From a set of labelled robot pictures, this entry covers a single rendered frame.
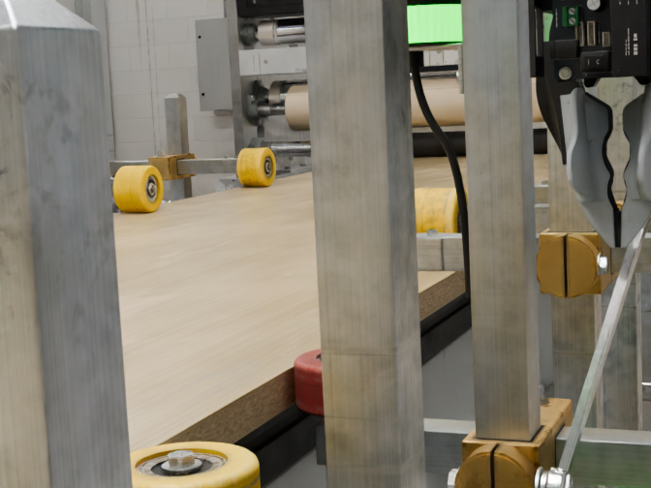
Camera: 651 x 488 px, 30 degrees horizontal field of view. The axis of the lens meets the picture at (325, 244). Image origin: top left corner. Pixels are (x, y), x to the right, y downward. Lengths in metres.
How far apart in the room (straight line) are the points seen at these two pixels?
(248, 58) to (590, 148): 2.68
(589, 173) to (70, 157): 0.46
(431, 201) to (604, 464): 0.56
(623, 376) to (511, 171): 0.56
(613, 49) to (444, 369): 0.77
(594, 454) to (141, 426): 0.29
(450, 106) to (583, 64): 2.51
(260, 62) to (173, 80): 8.00
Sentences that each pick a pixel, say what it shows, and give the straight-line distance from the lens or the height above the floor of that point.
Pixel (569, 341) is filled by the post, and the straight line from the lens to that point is 1.02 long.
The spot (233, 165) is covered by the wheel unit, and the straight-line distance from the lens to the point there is 2.53.
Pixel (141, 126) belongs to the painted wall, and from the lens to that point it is 11.56.
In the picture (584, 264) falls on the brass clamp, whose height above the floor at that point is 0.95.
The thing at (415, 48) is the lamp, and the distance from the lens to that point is 0.76.
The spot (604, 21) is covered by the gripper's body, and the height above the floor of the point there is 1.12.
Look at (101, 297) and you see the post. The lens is 0.31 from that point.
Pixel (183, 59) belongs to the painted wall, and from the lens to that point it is 11.26.
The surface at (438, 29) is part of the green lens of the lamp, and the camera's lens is 0.75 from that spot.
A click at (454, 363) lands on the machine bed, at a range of 1.41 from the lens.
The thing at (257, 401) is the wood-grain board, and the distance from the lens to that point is 0.82.
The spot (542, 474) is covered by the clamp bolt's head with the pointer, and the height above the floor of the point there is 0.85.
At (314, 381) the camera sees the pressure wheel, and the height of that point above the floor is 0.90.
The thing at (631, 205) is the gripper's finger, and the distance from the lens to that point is 0.71.
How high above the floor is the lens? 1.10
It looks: 7 degrees down
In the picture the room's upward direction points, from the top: 3 degrees counter-clockwise
